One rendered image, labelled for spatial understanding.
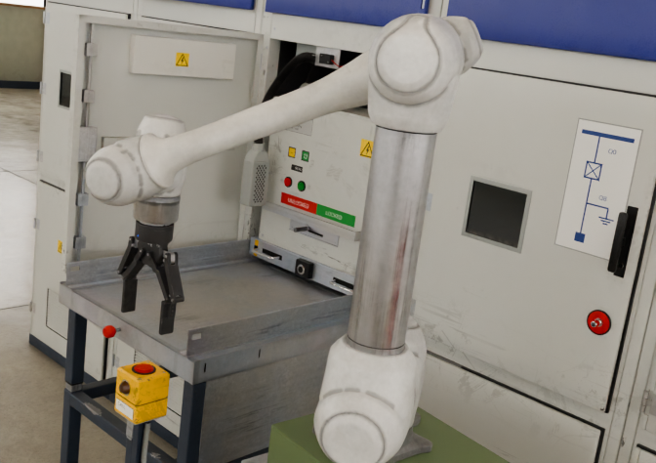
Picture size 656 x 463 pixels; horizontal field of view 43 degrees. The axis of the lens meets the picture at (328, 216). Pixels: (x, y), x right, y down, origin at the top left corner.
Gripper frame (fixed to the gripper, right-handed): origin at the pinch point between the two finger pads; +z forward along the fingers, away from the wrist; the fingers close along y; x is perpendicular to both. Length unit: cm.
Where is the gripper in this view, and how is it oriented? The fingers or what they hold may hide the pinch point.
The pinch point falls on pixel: (146, 316)
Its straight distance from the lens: 176.3
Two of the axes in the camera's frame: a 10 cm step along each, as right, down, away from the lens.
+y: -7.1, -2.5, 6.6
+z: -1.3, 9.7, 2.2
